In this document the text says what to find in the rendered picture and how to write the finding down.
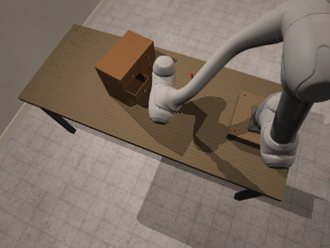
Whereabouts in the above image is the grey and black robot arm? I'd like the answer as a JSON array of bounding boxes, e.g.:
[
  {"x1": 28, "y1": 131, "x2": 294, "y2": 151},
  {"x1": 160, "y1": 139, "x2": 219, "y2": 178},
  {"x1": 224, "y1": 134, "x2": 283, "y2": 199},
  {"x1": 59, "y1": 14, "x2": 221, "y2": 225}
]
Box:
[{"x1": 149, "y1": 0, "x2": 330, "y2": 170}]

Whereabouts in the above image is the small brown chest of drawers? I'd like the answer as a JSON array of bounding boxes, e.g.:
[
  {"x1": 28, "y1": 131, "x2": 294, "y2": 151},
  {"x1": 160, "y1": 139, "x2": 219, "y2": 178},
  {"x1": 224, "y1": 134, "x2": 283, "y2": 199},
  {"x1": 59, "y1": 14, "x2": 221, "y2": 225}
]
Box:
[{"x1": 95, "y1": 30, "x2": 154, "y2": 107}]

